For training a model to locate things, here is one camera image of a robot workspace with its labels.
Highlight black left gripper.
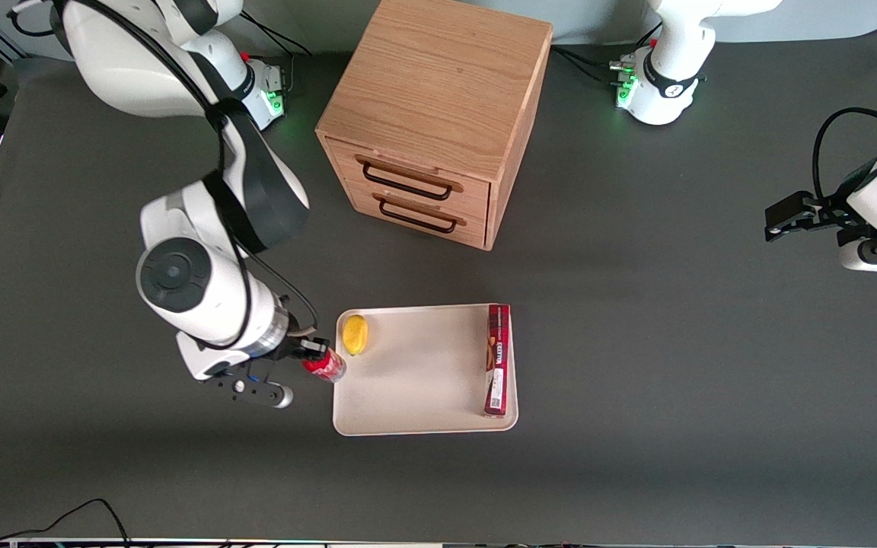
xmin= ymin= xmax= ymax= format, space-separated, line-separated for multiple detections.
xmin=764 ymin=191 xmax=867 ymax=244

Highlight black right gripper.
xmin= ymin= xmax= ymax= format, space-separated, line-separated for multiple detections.
xmin=244 ymin=338 xmax=330 ymax=382

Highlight red coke bottle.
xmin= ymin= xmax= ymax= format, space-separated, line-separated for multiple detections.
xmin=301 ymin=349 xmax=347 ymax=384

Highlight beige plastic tray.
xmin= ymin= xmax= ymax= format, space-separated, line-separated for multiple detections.
xmin=332 ymin=303 xmax=520 ymax=437

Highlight yellow lemon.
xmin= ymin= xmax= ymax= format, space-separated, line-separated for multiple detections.
xmin=342 ymin=314 xmax=369 ymax=357

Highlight red cookie box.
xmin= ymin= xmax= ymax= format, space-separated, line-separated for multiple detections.
xmin=483 ymin=304 xmax=512 ymax=419

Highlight wooden drawer cabinet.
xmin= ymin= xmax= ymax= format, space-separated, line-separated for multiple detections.
xmin=315 ymin=0 xmax=554 ymax=252

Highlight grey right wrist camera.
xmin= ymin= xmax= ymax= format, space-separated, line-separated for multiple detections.
xmin=206 ymin=368 xmax=294 ymax=410

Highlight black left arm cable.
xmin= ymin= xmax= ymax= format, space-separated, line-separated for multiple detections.
xmin=812 ymin=107 xmax=877 ymax=203

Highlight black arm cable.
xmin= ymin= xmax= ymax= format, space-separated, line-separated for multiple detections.
xmin=11 ymin=0 xmax=319 ymax=352
xmin=812 ymin=107 xmax=877 ymax=203

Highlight black wire drawer handle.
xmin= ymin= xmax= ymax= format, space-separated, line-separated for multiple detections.
xmin=378 ymin=197 xmax=458 ymax=234
xmin=362 ymin=161 xmax=454 ymax=202

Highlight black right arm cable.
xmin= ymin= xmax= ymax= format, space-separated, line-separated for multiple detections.
xmin=11 ymin=0 xmax=319 ymax=352

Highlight black cable at table edge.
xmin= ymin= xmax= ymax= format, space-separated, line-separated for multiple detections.
xmin=0 ymin=498 xmax=132 ymax=548

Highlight black left base cables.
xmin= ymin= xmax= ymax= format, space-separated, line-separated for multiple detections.
xmin=551 ymin=23 xmax=664 ymax=86

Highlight black base cables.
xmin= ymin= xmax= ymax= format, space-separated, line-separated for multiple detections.
xmin=551 ymin=23 xmax=664 ymax=86
xmin=239 ymin=15 xmax=314 ymax=100

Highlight black right base cables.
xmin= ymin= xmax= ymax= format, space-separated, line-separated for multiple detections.
xmin=239 ymin=15 xmax=314 ymax=100

